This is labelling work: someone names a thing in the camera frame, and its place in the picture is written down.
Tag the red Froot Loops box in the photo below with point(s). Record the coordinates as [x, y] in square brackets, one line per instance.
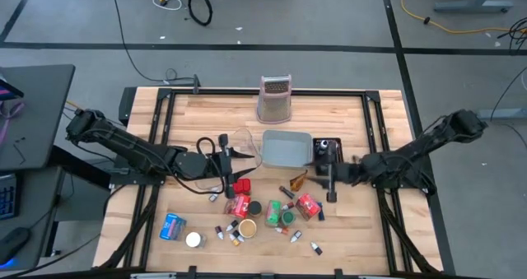
[237, 205]
[307, 206]

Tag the black cap squeeze bottle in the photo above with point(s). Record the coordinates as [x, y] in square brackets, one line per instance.
[323, 145]

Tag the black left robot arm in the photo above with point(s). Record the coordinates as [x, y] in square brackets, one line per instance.
[123, 143]

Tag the black table frame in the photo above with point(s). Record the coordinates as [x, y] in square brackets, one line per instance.
[214, 91]

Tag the grey small dropper bottle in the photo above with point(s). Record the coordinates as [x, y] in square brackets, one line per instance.
[295, 236]
[213, 196]

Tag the dark blue slim bottle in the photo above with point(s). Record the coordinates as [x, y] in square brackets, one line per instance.
[320, 211]

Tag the laptop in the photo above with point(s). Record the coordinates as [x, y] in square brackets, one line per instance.
[8, 91]

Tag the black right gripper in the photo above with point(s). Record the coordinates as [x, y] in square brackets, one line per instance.
[341, 174]

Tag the black computer mouse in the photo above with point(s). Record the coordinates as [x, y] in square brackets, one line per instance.
[12, 244]

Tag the clear plastic bin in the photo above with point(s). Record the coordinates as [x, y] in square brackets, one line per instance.
[251, 143]

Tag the pink steel box grater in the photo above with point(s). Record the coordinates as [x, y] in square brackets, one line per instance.
[273, 106]

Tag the grey plastic bin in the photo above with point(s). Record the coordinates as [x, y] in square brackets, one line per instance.
[286, 149]

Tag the orange spice bottle black lid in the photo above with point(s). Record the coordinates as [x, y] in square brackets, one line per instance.
[255, 208]

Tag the black desk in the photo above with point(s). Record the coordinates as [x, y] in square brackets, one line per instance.
[41, 114]

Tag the blue Rice Krispies box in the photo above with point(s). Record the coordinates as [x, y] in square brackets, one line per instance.
[173, 226]

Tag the black keyboard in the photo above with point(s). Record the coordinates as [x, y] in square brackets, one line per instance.
[6, 196]

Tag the green Apple Jacks box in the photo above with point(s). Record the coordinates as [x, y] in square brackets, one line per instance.
[272, 213]

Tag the red small dropper bottle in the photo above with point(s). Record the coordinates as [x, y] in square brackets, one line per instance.
[287, 206]

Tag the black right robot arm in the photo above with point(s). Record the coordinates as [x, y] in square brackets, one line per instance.
[411, 151]

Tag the black side bracket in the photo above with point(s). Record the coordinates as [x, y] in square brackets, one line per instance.
[127, 106]

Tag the oregano glass spice jar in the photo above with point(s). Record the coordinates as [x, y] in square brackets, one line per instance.
[288, 218]

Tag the white round lid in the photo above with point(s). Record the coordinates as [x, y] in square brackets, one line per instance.
[192, 239]

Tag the taco seasoning packet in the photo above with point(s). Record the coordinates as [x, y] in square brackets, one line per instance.
[298, 181]

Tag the grey desk foot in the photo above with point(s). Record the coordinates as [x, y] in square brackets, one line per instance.
[508, 113]

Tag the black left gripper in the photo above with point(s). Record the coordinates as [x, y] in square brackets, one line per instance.
[225, 166]

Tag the black bottle tray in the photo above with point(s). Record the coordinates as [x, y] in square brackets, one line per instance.
[339, 147]

